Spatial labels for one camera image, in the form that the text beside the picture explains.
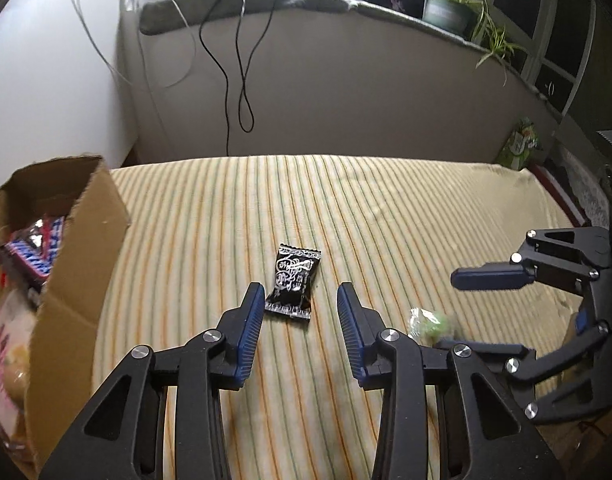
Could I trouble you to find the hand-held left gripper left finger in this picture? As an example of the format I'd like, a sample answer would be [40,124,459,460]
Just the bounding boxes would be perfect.
[38,282,265,480]

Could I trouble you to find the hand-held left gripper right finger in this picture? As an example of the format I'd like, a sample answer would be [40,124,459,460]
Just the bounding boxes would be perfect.
[337,282,562,480]

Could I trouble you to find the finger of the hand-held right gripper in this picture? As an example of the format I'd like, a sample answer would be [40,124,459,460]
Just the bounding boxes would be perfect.
[451,227,612,292]
[436,322,612,423]

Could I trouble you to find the black candy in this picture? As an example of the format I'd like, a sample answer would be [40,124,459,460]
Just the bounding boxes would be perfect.
[264,243,323,322]

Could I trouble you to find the pale green candy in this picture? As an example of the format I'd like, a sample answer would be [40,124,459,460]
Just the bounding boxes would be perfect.
[408,308,459,348]

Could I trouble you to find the cardboard box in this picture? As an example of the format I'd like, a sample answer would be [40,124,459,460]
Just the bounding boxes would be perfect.
[0,155,132,471]

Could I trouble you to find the patterned cloth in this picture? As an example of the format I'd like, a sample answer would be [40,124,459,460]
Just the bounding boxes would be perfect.
[531,157,612,231]

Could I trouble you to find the striped blanket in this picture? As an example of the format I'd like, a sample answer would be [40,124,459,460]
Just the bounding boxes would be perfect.
[90,154,607,480]

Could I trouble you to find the green snack bag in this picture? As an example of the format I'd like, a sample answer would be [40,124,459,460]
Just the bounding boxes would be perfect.
[496,117,543,171]

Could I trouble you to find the white pink bread packet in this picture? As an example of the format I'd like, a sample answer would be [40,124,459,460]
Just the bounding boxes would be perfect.
[0,285,39,461]

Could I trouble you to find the potted spider plant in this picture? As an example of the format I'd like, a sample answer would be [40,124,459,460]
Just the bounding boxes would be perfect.
[391,0,529,86]

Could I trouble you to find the grey ledge pad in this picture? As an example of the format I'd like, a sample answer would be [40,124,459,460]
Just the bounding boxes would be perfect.
[138,0,562,121]

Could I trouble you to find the black cable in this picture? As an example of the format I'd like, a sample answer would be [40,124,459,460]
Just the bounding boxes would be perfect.
[199,0,287,156]

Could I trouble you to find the white window frame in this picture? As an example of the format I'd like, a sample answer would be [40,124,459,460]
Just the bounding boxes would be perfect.
[491,0,603,117]

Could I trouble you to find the thin white wall cable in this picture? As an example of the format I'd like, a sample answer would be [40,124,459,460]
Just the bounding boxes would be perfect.
[66,0,164,161]

